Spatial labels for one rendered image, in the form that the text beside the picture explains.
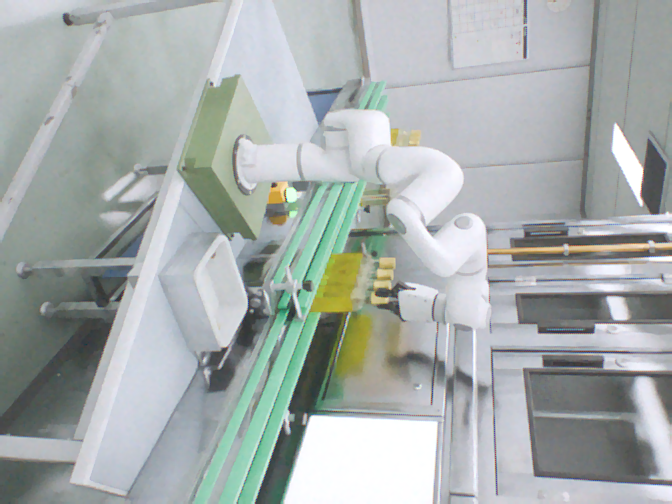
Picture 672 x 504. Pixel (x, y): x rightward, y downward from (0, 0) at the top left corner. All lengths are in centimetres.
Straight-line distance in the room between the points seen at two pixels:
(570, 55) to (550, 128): 90
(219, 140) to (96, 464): 72
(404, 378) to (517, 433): 30
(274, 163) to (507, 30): 598
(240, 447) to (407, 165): 67
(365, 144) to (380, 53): 610
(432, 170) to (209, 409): 70
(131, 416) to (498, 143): 683
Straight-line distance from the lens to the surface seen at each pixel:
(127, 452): 119
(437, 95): 738
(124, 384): 116
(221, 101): 142
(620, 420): 147
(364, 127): 121
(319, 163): 133
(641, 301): 180
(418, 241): 108
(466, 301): 126
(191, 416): 127
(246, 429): 123
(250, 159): 138
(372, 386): 146
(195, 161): 132
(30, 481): 168
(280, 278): 145
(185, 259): 125
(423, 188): 109
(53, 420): 181
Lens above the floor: 143
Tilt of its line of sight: 15 degrees down
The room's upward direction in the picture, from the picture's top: 88 degrees clockwise
